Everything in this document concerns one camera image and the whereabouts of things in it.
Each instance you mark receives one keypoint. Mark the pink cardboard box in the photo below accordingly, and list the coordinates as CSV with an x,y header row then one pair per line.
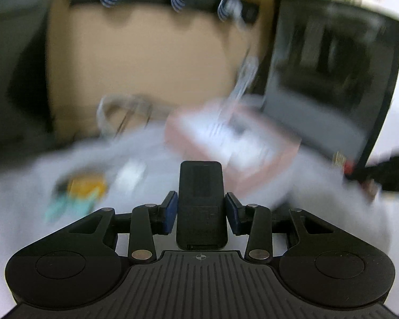
x,y
250,148

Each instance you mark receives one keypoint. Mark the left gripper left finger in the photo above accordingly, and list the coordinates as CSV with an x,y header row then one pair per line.
x,y
148,220

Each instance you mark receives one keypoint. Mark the black computer case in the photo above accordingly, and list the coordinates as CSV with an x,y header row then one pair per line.
x,y
332,73

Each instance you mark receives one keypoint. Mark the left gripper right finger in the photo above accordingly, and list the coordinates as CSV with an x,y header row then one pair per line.
x,y
254,221

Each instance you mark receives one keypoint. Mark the grey cloth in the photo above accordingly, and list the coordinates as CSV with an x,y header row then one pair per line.
x,y
28,186

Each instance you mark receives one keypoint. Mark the yellow packet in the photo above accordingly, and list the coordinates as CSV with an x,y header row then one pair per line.
x,y
84,186

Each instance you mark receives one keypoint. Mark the white square charger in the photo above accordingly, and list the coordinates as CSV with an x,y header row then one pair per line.
x,y
130,175

